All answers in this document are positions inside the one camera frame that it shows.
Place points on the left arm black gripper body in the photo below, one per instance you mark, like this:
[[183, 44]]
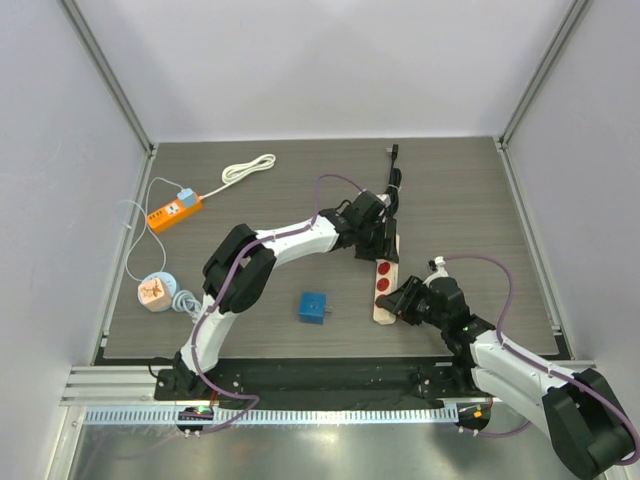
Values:
[[375, 240]]

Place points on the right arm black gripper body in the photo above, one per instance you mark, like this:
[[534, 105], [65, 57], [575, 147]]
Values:
[[406, 301]]

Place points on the beige power strip red sockets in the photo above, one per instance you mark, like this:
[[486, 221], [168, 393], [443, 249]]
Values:
[[386, 281]]

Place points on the blue cube plug adapter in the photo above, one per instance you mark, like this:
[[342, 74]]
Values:
[[313, 308]]

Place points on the orange power strip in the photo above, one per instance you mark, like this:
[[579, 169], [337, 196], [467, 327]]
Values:
[[170, 214]]

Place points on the light blue usb charger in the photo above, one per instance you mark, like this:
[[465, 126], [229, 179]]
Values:
[[187, 197]]

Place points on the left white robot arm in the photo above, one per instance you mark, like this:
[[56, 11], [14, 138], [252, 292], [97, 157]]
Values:
[[237, 273]]

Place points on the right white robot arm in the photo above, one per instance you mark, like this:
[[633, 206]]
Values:
[[577, 411]]

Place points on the round blue pink socket hub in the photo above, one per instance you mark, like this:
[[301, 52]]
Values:
[[156, 291]]

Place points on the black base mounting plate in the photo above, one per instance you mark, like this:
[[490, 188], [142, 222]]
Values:
[[343, 384]]

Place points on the white slotted cable duct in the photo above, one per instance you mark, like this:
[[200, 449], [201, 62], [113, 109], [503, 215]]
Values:
[[200, 415]]

